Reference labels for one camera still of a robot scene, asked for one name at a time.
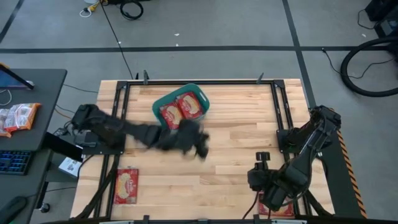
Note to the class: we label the small orange snack bag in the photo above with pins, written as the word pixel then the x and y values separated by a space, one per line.
pixel 3 124

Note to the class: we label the grey table clamp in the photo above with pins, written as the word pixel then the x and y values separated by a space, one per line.
pixel 145 77
pixel 260 78

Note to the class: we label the black equipment cart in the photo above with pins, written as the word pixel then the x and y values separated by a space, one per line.
pixel 385 15

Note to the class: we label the teal plastic basket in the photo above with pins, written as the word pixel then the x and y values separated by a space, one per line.
pixel 168 98

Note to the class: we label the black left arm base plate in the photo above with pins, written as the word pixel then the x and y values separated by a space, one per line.
pixel 99 152

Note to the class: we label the black power strip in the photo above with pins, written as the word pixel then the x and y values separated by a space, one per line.
pixel 61 132

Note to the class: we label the black computer mouse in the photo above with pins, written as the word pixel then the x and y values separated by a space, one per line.
pixel 12 209

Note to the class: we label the black backlit keyboard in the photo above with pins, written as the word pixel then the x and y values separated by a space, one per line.
pixel 14 162

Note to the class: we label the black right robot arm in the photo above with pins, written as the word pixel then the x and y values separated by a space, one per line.
pixel 298 174

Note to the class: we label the black equipment case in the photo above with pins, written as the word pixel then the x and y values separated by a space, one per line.
pixel 130 1

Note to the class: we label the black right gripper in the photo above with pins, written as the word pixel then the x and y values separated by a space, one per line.
pixel 258 180

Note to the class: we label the black desk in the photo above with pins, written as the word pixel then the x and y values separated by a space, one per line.
pixel 46 93

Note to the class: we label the black aluminium rig frame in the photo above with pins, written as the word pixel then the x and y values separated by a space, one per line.
pixel 217 82

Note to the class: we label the black caster wheel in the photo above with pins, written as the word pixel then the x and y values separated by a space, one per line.
pixel 45 208

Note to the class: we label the red Orville popcorn bag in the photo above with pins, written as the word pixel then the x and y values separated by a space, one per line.
pixel 171 115
pixel 126 186
pixel 190 105
pixel 285 212

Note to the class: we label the tablet screen with orange edge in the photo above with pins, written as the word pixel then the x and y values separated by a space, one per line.
pixel 9 81

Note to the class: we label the small white box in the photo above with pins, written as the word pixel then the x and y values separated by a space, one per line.
pixel 70 167

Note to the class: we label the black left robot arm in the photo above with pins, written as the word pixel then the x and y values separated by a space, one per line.
pixel 109 127

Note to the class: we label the large orange snack bag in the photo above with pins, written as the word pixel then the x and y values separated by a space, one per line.
pixel 23 116

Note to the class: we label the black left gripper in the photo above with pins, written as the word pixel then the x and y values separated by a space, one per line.
pixel 183 137

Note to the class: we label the black platform with hazard stripe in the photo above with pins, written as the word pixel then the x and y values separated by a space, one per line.
pixel 335 180

